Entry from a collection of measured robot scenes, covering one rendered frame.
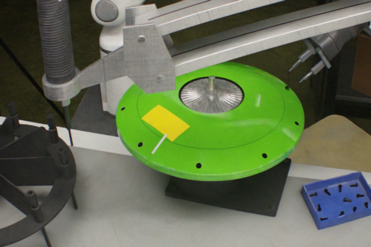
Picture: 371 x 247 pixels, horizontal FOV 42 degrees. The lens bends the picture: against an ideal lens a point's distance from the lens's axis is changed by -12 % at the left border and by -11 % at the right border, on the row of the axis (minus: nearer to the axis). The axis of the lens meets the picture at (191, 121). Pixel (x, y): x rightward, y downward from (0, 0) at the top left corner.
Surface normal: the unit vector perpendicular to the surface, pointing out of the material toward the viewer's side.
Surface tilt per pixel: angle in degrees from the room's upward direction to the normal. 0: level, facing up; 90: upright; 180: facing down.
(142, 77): 90
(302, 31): 90
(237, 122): 11
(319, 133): 0
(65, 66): 90
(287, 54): 0
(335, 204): 0
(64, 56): 90
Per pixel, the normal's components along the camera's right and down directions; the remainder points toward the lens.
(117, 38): -0.07, -0.58
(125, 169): -0.01, -0.79
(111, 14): -0.17, 0.64
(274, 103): 0.29, -0.73
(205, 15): 0.07, 0.60
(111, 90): -0.46, 0.54
